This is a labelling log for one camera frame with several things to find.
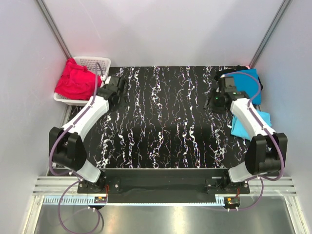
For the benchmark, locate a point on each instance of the right small circuit board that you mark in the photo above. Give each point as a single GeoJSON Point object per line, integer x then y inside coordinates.
{"type": "Point", "coordinates": [233, 200]}

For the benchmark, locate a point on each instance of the aluminium front frame rail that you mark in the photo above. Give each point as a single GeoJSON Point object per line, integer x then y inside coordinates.
{"type": "Point", "coordinates": [55, 185]}

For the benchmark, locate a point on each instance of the right aluminium corner post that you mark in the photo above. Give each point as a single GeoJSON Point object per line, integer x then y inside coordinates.
{"type": "Point", "coordinates": [270, 31]}

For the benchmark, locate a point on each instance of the left small circuit board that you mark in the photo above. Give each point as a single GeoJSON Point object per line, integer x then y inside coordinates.
{"type": "Point", "coordinates": [101, 199]}

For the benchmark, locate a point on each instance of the folded blue t shirt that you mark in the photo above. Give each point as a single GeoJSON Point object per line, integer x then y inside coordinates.
{"type": "Point", "coordinates": [248, 81]}

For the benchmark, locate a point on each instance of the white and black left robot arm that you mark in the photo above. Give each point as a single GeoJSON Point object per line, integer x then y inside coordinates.
{"type": "Point", "coordinates": [66, 144]}

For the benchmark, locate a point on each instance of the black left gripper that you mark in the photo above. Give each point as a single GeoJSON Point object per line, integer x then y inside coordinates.
{"type": "Point", "coordinates": [121, 93]}

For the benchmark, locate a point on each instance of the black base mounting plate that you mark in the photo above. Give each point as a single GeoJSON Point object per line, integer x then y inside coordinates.
{"type": "Point", "coordinates": [164, 186]}

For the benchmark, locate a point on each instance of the white slotted cable duct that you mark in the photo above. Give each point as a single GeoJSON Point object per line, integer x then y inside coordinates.
{"type": "Point", "coordinates": [69, 200]}

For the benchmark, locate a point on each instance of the light cyan t shirt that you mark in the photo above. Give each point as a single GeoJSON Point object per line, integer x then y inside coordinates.
{"type": "Point", "coordinates": [239, 131]}

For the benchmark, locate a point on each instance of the folded black t shirt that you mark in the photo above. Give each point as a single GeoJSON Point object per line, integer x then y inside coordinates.
{"type": "Point", "coordinates": [229, 70]}

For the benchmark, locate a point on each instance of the small circuit board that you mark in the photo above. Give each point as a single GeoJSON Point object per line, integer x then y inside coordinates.
{"type": "Point", "coordinates": [101, 199]}
{"type": "Point", "coordinates": [233, 200]}

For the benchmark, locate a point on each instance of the red t shirt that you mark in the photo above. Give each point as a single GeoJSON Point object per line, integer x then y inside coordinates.
{"type": "Point", "coordinates": [76, 82]}

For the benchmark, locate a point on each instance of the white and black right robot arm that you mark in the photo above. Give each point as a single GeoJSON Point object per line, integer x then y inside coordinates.
{"type": "Point", "coordinates": [266, 155]}

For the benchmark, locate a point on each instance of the left aluminium corner post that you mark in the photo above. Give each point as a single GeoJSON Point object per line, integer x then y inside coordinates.
{"type": "Point", "coordinates": [53, 27]}

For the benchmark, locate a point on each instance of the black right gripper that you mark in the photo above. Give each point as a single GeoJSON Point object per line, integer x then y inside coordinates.
{"type": "Point", "coordinates": [211, 106]}

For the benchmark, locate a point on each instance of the aluminium corner post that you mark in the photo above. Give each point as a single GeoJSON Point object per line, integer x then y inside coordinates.
{"type": "Point", "coordinates": [270, 31]}
{"type": "Point", "coordinates": [53, 27]}

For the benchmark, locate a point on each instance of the white plastic basket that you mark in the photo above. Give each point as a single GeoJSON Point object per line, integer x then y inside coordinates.
{"type": "Point", "coordinates": [97, 65]}

